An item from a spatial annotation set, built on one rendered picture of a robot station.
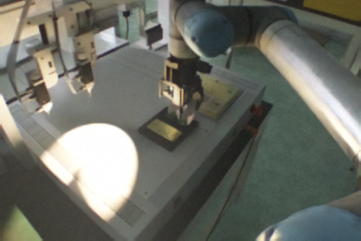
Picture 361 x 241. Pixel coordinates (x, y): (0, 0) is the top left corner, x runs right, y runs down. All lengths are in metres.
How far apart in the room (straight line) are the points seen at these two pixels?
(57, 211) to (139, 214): 0.26
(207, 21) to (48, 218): 0.60
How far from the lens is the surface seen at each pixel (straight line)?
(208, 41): 0.40
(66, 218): 0.70
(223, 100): 0.76
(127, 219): 0.54
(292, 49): 0.39
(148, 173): 0.60
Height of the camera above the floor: 1.34
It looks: 38 degrees down
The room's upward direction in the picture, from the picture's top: 3 degrees clockwise
